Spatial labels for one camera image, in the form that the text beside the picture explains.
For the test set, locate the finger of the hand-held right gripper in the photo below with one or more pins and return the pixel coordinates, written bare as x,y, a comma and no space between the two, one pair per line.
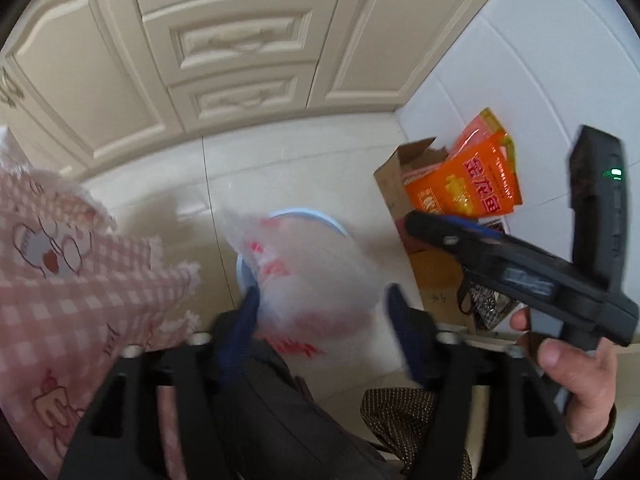
430,230

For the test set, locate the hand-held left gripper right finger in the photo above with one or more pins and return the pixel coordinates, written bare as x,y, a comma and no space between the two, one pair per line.
405,330

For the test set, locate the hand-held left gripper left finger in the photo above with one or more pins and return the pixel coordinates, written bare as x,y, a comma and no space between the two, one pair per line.
240,340

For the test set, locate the translucent red printed plastic bag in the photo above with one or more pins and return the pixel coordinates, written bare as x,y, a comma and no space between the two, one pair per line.
310,280

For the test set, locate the light blue bin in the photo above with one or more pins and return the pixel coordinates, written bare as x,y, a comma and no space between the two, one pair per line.
335,223

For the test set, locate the person's right forearm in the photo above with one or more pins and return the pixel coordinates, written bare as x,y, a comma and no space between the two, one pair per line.
595,452

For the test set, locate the person's right hand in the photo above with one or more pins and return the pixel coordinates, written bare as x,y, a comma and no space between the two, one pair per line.
590,385

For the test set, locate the flat brown cardboard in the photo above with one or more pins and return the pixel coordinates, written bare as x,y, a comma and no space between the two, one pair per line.
435,280

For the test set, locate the orange food packet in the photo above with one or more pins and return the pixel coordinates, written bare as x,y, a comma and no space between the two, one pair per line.
465,185

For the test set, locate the open cardboard box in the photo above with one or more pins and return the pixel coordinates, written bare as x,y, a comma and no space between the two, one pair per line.
390,185

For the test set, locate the silver black patterned packet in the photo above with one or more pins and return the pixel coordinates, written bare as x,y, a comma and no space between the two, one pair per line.
487,310

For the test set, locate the person's dark trouser leg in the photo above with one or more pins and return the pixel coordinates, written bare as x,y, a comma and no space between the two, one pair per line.
280,410

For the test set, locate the brown dotted cloth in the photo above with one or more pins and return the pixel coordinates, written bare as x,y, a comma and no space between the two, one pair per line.
400,420

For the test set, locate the pink checked tablecloth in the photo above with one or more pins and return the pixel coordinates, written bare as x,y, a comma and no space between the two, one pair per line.
60,285

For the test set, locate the cream lower kitchen cabinets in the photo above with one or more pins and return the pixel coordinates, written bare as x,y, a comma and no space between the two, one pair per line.
235,35

